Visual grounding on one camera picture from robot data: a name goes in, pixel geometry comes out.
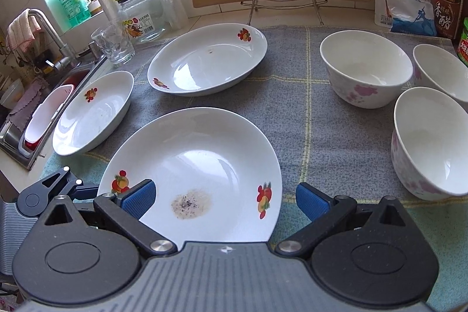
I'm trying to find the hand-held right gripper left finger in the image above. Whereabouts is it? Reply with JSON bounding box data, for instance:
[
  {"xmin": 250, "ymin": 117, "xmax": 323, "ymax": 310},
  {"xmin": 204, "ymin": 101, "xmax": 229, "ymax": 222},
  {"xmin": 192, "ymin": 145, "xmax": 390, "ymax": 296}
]
[{"xmin": 44, "ymin": 180, "xmax": 180, "ymax": 259}]

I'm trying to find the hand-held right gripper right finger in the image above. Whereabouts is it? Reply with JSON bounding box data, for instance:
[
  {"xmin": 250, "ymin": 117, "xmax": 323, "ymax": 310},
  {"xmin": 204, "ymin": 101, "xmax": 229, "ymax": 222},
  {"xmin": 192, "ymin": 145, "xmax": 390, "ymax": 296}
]
[{"xmin": 274, "ymin": 183, "xmax": 408, "ymax": 259}]

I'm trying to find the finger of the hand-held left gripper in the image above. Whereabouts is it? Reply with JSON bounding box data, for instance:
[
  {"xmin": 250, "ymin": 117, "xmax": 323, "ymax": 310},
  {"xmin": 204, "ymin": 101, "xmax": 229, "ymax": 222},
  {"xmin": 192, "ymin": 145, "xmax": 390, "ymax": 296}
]
[{"xmin": 16, "ymin": 166, "xmax": 100, "ymax": 221}]

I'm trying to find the white plate with fruit print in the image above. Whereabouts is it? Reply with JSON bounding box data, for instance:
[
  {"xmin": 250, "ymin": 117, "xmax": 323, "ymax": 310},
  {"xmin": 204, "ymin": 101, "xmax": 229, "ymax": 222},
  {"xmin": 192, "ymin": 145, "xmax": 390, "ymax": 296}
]
[
  {"xmin": 147, "ymin": 23, "xmax": 268, "ymax": 96},
  {"xmin": 52, "ymin": 71, "xmax": 135, "ymax": 156},
  {"xmin": 97, "ymin": 107, "xmax": 283, "ymax": 250}
]

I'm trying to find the white bowl with pink flowers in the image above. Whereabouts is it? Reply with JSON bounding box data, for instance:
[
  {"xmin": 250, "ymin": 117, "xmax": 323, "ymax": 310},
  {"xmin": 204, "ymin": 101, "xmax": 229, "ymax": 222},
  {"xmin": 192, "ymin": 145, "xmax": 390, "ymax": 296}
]
[
  {"xmin": 391, "ymin": 87, "xmax": 468, "ymax": 201},
  {"xmin": 320, "ymin": 29, "xmax": 414, "ymax": 110},
  {"xmin": 413, "ymin": 43, "xmax": 468, "ymax": 111}
]

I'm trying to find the red and white tray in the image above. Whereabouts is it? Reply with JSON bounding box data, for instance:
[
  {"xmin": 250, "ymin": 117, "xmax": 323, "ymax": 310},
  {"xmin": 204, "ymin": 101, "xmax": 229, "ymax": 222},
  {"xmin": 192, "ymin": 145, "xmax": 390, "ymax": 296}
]
[{"xmin": 23, "ymin": 85, "xmax": 75, "ymax": 155}]

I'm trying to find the steel sink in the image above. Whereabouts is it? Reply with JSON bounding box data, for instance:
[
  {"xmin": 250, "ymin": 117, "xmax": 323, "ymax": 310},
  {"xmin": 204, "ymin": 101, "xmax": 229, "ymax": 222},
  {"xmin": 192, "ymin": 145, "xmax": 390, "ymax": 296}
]
[{"xmin": 0, "ymin": 56, "xmax": 106, "ymax": 170}]

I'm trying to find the grey checked cloth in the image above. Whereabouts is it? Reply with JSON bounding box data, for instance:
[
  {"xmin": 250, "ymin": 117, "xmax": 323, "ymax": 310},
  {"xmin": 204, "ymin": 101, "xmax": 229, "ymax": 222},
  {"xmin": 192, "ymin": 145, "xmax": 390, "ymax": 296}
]
[{"xmin": 38, "ymin": 25, "xmax": 468, "ymax": 311}]

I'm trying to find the purple cloth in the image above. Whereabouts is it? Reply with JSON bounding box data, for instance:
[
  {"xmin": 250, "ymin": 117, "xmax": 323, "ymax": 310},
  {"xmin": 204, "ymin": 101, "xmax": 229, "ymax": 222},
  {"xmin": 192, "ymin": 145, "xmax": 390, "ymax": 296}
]
[{"xmin": 9, "ymin": 78, "xmax": 46, "ymax": 119}]

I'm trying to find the clear drinking glass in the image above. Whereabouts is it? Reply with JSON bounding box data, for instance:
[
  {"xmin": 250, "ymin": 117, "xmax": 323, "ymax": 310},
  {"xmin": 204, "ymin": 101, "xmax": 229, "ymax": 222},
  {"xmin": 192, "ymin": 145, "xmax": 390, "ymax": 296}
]
[{"xmin": 91, "ymin": 23, "xmax": 136, "ymax": 65}]

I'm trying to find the metal faucet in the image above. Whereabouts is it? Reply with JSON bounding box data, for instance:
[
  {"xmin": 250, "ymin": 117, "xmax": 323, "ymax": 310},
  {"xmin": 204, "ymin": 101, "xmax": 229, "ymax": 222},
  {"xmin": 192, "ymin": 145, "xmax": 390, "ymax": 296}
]
[{"xmin": 27, "ymin": 8, "xmax": 79, "ymax": 71}]

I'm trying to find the pink cloth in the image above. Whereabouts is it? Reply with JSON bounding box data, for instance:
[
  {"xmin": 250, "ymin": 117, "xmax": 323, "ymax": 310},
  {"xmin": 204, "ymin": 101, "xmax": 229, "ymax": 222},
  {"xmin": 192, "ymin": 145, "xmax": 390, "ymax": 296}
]
[{"xmin": 6, "ymin": 10, "xmax": 42, "ymax": 53}]

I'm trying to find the glass jar with green lid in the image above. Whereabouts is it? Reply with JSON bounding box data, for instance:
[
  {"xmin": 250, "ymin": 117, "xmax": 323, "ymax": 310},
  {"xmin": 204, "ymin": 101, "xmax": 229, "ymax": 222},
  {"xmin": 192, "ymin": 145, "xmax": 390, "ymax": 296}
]
[{"xmin": 113, "ymin": 0, "xmax": 167, "ymax": 44}]

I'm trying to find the green-lidded sauce jar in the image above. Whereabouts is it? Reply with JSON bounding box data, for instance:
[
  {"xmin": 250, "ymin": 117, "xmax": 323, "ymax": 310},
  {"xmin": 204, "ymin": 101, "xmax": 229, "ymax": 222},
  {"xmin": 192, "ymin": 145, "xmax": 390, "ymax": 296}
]
[{"xmin": 457, "ymin": 18, "xmax": 468, "ymax": 68}]

